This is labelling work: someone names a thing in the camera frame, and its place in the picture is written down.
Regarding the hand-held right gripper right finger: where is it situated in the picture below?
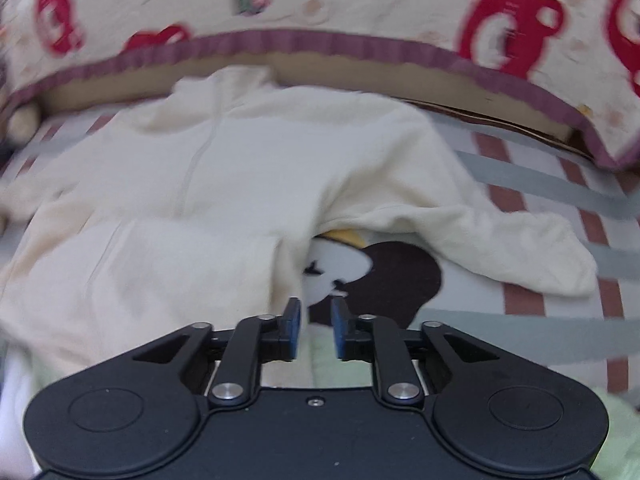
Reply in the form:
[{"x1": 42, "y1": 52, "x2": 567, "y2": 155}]
[{"x1": 330, "y1": 297, "x2": 501, "y2": 406}]

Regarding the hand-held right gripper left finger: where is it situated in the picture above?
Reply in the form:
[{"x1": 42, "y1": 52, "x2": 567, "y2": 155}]
[{"x1": 132, "y1": 297, "x2": 304, "y2": 408}]

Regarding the white fleece jacket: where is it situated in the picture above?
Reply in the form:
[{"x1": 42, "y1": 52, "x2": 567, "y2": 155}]
[{"x1": 0, "y1": 65, "x2": 601, "y2": 386}]

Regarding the white cloth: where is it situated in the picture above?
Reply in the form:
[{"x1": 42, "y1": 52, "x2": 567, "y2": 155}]
[{"x1": 0, "y1": 345, "x2": 41, "y2": 480}]

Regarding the light green cloth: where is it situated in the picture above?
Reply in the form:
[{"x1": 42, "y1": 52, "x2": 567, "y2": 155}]
[{"x1": 240, "y1": 335, "x2": 640, "y2": 480}]

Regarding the grey plush rabbit toy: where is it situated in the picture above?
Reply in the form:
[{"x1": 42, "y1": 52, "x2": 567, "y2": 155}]
[{"x1": 5, "y1": 102, "x2": 43, "y2": 143}]

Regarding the beige bed frame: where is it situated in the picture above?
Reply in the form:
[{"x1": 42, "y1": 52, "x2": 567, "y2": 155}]
[{"x1": 40, "y1": 47, "x2": 586, "y2": 153}]

